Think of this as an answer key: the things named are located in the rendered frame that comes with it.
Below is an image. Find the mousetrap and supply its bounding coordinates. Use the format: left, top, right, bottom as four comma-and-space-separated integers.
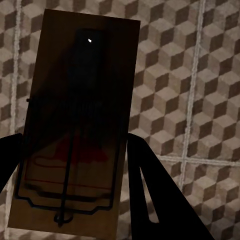
7, 8, 141, 240

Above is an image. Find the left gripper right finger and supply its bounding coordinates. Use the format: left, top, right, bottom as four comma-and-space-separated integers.
126, 133, 215, 240

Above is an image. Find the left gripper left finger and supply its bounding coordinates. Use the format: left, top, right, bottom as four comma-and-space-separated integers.
0, 133, 23, 194

